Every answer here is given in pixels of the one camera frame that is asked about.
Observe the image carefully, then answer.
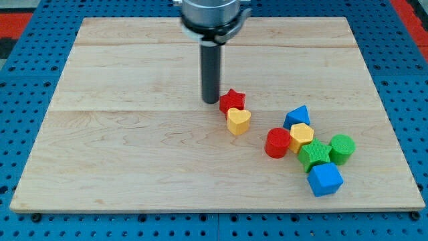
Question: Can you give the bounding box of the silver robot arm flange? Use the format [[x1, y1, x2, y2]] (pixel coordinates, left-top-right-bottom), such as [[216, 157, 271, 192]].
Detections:
[[173, 0, 252, 47]]

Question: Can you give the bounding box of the yellow heart block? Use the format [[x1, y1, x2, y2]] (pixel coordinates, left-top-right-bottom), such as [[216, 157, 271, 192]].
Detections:
[[227, 108, 251, 135]]

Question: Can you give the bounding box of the yellow hexagon block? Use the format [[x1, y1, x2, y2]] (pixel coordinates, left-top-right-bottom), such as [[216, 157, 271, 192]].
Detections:
[[289, 123, 314, 154]]

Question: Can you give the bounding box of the red star block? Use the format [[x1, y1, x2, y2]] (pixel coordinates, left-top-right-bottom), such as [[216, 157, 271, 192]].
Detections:
[[219, 88, 246, 115]]

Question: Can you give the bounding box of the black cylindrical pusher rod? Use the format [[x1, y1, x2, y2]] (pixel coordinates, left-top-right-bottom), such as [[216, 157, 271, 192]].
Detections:
[[200, 46, 221, 104]]

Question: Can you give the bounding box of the red cylinder block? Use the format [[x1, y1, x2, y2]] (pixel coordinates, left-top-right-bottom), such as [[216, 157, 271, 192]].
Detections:
[[264, 128, 291, 159]]

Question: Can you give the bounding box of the blue triangle block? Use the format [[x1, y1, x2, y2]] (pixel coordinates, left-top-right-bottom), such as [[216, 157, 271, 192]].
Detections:
[[283, 105, 310, 130]]

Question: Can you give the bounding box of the light wooden board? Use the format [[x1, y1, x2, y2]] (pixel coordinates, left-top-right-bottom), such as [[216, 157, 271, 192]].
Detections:
[[10, 17, 425, 214]]

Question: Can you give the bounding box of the green star block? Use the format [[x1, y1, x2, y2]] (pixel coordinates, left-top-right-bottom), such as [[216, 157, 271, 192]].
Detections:
[[298, 138, 332, 173]]

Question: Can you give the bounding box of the blue cube block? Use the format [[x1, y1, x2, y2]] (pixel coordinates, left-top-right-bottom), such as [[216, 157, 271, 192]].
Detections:
[[307, 163, 344, 197]]

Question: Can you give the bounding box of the green cylinder block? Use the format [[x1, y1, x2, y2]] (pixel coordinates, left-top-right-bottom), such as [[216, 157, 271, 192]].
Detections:
[[329, 134, 356, 165]]

